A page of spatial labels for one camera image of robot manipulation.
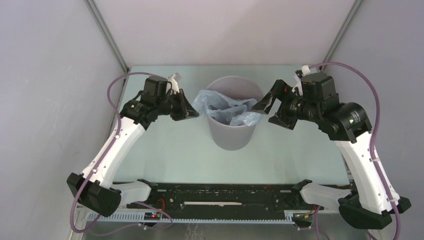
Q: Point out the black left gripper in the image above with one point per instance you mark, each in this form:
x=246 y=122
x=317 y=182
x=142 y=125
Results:
x=186 y=111

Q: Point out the corner aluminium post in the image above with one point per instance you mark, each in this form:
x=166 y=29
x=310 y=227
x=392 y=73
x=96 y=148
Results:
x=107 y=35
x=355 y=8

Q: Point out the grey plastic trash bin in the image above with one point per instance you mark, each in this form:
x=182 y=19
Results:
x=233 y=137

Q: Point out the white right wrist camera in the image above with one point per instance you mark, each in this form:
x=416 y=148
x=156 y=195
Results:
x=297 y=89

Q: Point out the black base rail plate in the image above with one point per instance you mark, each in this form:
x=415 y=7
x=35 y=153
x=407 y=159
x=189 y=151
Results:
x=238 y=201

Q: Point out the light blue plastic trash bag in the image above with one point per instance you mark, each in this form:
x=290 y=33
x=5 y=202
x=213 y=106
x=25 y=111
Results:
x=225 y=110

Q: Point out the left corner aluminium post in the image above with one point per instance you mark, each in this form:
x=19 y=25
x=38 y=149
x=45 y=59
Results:
x=107 y=35

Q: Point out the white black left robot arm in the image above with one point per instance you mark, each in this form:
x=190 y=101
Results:
x=94 y=187

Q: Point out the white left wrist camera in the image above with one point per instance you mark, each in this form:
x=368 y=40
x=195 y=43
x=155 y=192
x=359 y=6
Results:
x=173 y=81

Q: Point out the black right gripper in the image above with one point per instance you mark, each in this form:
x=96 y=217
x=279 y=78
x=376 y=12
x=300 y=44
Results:
x=279 y=90

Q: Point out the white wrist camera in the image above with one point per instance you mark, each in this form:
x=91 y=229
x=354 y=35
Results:
x=173 y=81
x=297 y=89

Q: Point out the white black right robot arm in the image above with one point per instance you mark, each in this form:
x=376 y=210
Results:
x=367 y=206

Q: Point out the right corner aluminium post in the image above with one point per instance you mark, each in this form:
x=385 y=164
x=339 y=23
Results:
x=355 y=8

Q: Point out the white slotted cable duct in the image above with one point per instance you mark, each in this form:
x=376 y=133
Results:
x=155 y=217

